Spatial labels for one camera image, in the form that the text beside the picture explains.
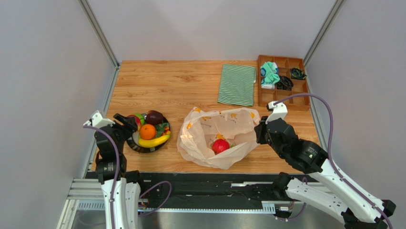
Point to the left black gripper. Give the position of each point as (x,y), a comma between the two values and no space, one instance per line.
(127,122)

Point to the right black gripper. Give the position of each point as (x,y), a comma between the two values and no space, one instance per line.
(263,132)

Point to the red yellow apple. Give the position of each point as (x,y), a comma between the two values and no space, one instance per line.
(136,120)

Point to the orange fruit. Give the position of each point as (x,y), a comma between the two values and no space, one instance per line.
(147,132)

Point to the banana print plastic bag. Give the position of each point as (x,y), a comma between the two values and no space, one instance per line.
(200,129)

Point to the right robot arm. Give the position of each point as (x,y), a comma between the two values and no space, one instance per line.
(348,203)

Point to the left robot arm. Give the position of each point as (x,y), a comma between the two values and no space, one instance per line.
(115,158)

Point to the green striped ball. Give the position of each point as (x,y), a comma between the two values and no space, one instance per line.
(141,118)

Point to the black fruit bowl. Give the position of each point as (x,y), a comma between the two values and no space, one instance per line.
(133,143)

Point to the dark purple fruit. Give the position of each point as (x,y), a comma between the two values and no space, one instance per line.
(154,117)

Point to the yellow banana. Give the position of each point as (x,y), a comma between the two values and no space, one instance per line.
(153,142)

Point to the wooden compartment tray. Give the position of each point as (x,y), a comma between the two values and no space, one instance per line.
(285,65)

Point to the teal white socks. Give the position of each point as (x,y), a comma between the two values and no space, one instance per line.
(269,72)

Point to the green striped cloth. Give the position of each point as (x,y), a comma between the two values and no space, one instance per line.
(237,85)

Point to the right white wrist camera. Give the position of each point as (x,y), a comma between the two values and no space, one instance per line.
(278,110)

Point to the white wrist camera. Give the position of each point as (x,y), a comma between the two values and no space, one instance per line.
(278,110)
(99,120)

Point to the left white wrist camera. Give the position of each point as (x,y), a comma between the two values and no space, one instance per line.
(99,120)

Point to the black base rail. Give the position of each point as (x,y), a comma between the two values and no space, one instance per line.
(225,193)

